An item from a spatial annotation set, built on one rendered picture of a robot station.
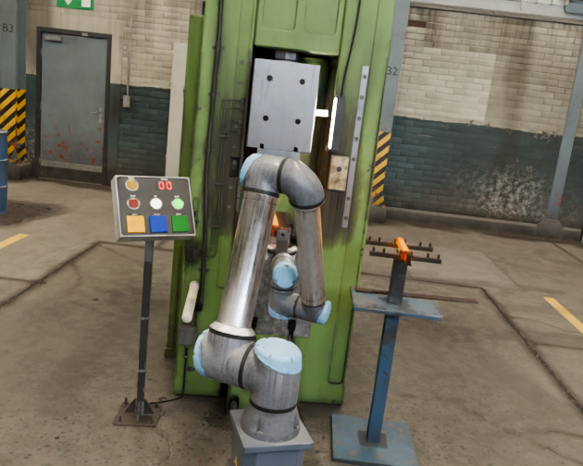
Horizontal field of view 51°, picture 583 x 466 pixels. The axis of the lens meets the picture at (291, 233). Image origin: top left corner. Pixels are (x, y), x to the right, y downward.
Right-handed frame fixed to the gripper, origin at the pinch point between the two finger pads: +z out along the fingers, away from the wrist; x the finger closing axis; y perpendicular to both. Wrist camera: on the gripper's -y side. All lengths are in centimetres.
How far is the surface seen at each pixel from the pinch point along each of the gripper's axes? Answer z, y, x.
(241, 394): 31, 86, -8
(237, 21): 50, -93, -27
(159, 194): 23, -13, -54
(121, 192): 16, -13, -70
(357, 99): 50, -64, 34
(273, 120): 36, -50, -6
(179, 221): 19.9, -2.0, -44.1
